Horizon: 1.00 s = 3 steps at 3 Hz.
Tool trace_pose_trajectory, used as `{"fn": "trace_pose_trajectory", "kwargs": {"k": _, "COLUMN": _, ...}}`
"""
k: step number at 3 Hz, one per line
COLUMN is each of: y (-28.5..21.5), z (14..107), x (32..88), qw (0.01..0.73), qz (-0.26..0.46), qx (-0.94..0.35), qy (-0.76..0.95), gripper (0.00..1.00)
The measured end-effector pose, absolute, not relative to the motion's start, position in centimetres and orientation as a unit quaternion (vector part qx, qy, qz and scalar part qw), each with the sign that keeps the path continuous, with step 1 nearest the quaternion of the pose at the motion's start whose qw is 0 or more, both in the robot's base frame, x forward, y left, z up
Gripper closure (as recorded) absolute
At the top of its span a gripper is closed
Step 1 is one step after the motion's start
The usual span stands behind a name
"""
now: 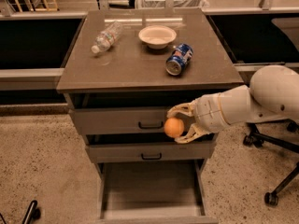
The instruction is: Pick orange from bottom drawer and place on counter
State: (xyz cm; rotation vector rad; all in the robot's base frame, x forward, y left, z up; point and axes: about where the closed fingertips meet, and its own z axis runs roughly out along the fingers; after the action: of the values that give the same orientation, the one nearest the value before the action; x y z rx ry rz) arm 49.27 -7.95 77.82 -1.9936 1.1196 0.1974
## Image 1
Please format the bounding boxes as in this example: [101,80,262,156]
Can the black wheeled base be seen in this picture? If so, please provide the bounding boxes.
[0,200,41,224]

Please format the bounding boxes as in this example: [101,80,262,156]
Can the orange fruit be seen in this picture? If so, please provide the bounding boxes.
[164,118,184,138]

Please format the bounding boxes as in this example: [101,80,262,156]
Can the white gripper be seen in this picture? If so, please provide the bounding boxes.
[167,93,229,144]

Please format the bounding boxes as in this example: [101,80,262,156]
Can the black office chair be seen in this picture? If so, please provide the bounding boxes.
[235,14,298,207]

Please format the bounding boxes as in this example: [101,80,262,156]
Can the grey drawer cabinet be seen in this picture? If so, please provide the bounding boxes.
[56,8,245,224]

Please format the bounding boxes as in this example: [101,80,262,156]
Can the grey top drawer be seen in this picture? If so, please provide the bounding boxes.
[69,106,169,135]

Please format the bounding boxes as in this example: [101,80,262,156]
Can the blue soda can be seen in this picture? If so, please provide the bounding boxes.
[165,43,193,76]

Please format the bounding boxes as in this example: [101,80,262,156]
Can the white paper bowl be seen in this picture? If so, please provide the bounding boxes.
[138,25,177,49]

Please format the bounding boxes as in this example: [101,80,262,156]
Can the grey drawer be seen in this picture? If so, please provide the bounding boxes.
[97,161,218,224]
[86,141,216,163]
[69,106,169,135]

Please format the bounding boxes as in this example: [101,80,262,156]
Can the grey bottom drawer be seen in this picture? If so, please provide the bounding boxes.
[97,161,218,224]

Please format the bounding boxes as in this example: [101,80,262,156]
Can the clear plastic water bottle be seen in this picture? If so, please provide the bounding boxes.
[91,21,123,54]

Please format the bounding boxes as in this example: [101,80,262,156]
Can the grey middle drawer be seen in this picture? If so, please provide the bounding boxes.
[86,141,216,163]

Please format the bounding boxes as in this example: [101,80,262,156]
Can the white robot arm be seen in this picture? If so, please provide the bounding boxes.
[167,65,299,144]

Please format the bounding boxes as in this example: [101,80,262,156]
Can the wire mesh basket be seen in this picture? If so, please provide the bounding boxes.
[135,0,209,9]

